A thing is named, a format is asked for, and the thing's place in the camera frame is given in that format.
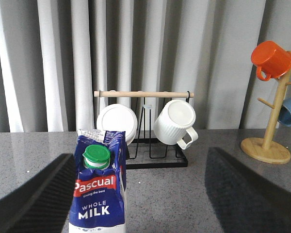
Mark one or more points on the wooden mug tree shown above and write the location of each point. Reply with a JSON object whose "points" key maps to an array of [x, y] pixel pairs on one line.
{"points": [[265, 149]]}

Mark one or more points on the orange enamel mug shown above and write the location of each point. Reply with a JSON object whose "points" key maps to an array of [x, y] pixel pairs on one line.
{"points": [[271, 60]]}

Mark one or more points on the ribbed white hanging mug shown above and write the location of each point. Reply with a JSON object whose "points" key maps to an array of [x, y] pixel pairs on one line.
{"points": [[174, 124]]}

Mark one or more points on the blue enamel mug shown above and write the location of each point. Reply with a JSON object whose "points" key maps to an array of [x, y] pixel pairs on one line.
{"points": [[285, 113]]}

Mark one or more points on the black metal mug rack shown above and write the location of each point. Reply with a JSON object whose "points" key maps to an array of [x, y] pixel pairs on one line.
{"points": [[146, 151]]}

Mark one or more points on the smooth white hanging mug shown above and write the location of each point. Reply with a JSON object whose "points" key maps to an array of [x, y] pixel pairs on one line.
{"points": [[117, 117]]}

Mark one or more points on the grey pleated curtain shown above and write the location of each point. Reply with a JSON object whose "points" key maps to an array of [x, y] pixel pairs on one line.
{"points": [[55, 53]]}

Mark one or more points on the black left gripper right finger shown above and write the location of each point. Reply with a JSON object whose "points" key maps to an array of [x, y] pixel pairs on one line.
{"points": [[244, 201]]}

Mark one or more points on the blue white milk carton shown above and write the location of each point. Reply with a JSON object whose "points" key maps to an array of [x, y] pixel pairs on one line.
{"points": [[98, 204]]}

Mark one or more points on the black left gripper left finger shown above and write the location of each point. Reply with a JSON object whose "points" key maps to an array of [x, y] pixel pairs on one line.
{"points": [[41, 205]]}

